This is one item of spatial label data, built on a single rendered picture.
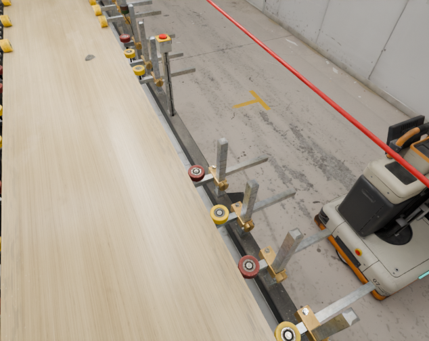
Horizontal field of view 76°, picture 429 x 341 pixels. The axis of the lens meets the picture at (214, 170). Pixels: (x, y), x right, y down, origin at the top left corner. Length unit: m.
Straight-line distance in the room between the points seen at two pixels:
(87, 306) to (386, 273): 1.64
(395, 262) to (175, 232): 1.44
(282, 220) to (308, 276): 0.45
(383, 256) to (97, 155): 1.79
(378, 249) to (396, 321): 0.47
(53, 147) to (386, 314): 2.21
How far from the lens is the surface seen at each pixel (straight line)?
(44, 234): 1.30
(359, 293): 1.25
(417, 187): 1.75
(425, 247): 2.27
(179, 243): 1.12
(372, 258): 2.04
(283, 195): 1.36
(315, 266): 2.18
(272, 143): 2.80
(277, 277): 1.16
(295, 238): 0.89
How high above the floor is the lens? 1.91
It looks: 50 degrees down
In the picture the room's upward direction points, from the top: 2 degrees clockwise
